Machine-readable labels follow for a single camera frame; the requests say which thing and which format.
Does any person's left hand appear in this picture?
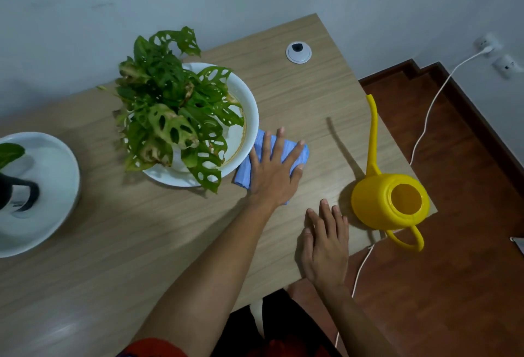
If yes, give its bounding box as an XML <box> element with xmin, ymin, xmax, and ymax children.
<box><xmin>248</xmin><ymin>126</ymin><xmax>306</xmax><ymax>208</ymax></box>

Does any person's right hand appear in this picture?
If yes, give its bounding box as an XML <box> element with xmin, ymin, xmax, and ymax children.
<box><xmin>301</xmin><ymin>199</ymin><xmax>350</xmax><ymax>292</ymax></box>

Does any blue cleaning cloth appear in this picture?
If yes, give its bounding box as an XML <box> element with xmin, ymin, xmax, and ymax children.
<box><xmin>233</xmin><ymin>128</ymin><xmax>310</xmax><ymax>205</ymax></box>

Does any yellow watering can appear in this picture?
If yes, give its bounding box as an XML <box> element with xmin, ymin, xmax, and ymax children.
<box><xmin>350</xmin><ymin>94</ymin><xmax>431</xmax><ymax>253</ymax></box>

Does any holey-leaf monstera plant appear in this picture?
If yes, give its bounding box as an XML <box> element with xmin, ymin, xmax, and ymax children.
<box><xmin>97</xmin><ymin>26</ymin><xmax>245</xmax><ymax>194</ymax></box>

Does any green pothos plant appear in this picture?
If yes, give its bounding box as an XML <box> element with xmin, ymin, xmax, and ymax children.
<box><xmin>0</xmin><ymin>143</ymin><xmax>40</xmax><ymax>212</ymax></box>

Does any person's right forearm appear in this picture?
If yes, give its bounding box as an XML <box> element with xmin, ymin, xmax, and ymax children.
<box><xmin>319</xmin><ymin>283</ymin><xmax>400</xmax><ymax>357</ymax></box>

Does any person's left forearm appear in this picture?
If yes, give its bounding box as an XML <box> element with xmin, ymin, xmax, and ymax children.
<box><xmin>130</xmin><ymin>195</ymin><xmax>273</xmax><ymax>357</ymax></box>

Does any plain white dish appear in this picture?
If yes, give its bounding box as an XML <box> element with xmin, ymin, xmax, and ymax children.
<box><xmin>0</xmin><ymin>131</ymin><xmax>81</xmax><ymax>258</ymax></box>

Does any white dish with brown ring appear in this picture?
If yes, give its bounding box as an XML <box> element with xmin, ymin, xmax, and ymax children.
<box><xmin>141</xmin><ymin>62</ymin><xmax>260</xmax><ymax>188</ymax></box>

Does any grey round cable grommet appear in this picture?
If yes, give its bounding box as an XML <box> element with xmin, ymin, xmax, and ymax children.
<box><xmin>285</xmin><ymin>41</ymin><xmax>313</xmax><ymax>65</ymax></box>

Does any white power cable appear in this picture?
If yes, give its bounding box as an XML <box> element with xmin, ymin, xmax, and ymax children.
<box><xmin>334</xmin><ymin>46</ymin><xmax>494</xmax><ymax>349</ymax></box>

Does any white wall socket with plug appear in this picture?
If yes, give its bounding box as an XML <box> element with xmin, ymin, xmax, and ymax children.
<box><xmin>474</xmin><ymin>32</ymin><xmax>503</xmax><ymax>54</ymax></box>

